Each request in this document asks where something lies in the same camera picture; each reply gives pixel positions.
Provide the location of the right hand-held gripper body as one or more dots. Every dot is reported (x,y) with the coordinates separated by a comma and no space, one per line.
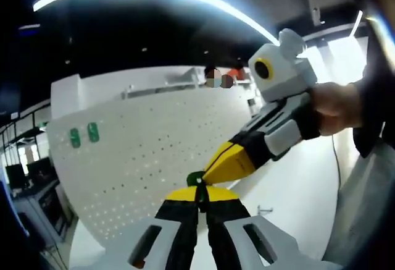
(277,75)

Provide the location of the green hook assembly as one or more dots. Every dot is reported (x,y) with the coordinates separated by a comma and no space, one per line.
(265,209)
(92,131)
(74,137)
(193,178)

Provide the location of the person's right hand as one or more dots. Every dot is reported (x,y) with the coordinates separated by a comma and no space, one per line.
(339,106)

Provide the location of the white perforated mounting plate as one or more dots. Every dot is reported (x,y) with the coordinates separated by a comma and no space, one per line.
(139,143)

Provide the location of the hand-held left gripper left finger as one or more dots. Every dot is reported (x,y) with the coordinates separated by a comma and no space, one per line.
(179,217)

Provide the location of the black computer monitor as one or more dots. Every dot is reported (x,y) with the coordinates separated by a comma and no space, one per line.
(14,175)
(41,171)

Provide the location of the orange panel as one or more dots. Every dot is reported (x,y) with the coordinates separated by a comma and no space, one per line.
(239,72)

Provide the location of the grey metal shelf rack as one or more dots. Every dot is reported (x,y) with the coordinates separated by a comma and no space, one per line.
(160,89)

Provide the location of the white partition cabinet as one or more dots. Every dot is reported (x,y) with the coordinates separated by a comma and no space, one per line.
(92,91)

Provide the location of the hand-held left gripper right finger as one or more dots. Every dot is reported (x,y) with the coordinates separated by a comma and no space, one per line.
(225,211)

